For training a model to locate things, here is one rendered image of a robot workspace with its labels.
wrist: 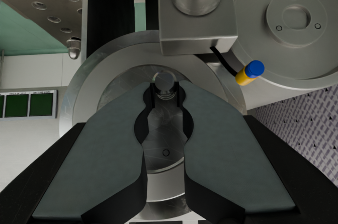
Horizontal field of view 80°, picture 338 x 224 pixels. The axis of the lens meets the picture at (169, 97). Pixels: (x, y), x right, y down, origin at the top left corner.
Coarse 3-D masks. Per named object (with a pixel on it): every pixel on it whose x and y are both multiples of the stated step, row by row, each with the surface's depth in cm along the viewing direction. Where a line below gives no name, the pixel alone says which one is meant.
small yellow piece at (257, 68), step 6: (210, 48) 14; (216, 54) 14; (222, 60) 13; (258, 60) 10; (228, 66) 13; (246, 66) 11; (252, 66) 10; (258, 66) 10; (234, 72) 13; (240, 72) 11; (246, 72) 11; (252, 72) 10; (258, 72) 10; (240, 78) 12; (246, 78) 11; (252, 78) 11; (240, 84) 12; (246, 84) 12
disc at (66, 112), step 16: (144, 32) 17; (112, 48) 17; (96, 64) 17; (208, 64) 16; (80, 80) 16; (224, 80) 16; (64, 96) 16; (240, 96) 16; (64, 112) 16; (64, 128) 16; (144, 208) 15; (160, 208) 15; (176, 208) 15
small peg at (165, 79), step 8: (160, 72) 11; (168, 72) 11; (152, 80) 12; (160, 80) 11; (168, 80) 11; (176, 80) 12; (160, 88) 11; (168, 88) 11; (176, 88) 12; (160, 96) 13; (168, 96) 12
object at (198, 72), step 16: (128, 48) 16; (144, 48) 16; (160, 48) 15; (112, 64) 15; (128, 64) 15; (160, 64) 15; (176, 64) 15; (192, 64) 15; (96, 80) 15; (192, 80) 15; (208, 80) 15; (80, 96) 15; (96, 96) 15; (224, 96) 15; (80, 112) 15; (160, 176) 14; (176, 176) 14; (160, 192) 14; (176, 192) 14
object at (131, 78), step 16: (144, 64) 15; (112, 80) 15; (128, 80) 14; (144, 80) 14; (112, 96) 14; (176, 96) 14; (160, 112) 14; (176, 112) 14; (160, 128) 14; (176, 128) 14; (144, 144) 14; (160, 144) 14; (176, 144) 14; (160, 160) 13; (176, 160) 13
